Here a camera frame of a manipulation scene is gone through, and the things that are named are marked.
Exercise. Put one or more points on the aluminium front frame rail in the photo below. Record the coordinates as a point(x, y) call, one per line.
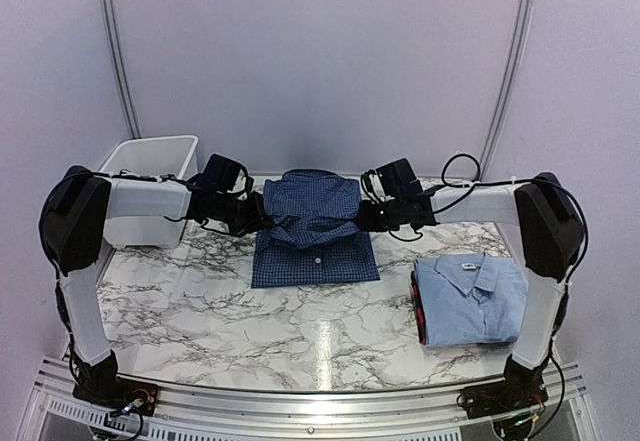
point(184, 412)

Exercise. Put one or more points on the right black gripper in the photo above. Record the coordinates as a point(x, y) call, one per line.
point(366, 222)

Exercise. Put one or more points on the dark blue checked shirt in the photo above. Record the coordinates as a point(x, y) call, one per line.
point(314, 239)

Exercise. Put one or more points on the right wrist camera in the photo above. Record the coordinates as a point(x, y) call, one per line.
point(367, 186)

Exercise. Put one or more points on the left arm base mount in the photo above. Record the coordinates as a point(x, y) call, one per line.
point(102, 385)

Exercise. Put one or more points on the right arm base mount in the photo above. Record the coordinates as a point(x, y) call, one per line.
point(520, 388)

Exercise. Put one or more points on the white plastic bin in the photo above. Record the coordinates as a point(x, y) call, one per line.
point(175, 155)

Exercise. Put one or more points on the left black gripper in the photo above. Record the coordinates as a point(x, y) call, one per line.
point(255, 220)

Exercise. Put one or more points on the light blue shirt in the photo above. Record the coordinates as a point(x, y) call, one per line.
point(470, 299)

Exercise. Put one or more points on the right corner wall post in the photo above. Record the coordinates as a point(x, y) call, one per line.
point(513, 62)

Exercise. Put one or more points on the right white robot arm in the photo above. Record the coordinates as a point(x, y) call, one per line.
point(554, 239)

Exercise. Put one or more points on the red black plaid shirt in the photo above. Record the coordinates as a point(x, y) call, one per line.
point(418, 310)

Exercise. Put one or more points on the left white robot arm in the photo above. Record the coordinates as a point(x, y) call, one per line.
point(71, 232)

